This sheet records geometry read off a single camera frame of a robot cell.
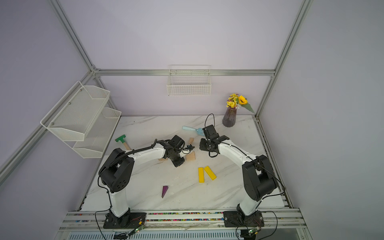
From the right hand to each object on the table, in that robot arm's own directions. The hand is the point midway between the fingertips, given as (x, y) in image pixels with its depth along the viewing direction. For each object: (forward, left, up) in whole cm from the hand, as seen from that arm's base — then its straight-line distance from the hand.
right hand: (204, 147), depth 92 cm
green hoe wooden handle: (+12, +58, -5) cm, 60 cm away
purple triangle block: (-24, +24, -6) cm, 34 cm away
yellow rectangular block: (-15, +3, -7) cm, 17 cm away
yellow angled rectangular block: (-15, -4, -8) cm, 17 cm away
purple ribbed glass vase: (+27, -20, -1) cm, 33 cm away
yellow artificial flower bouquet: (+23, -20, +18) cm, 36 cm away
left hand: (-6, +16, -6) cm, 18 cm away
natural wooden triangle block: (-18, +21, +18) cm, 33 cm away
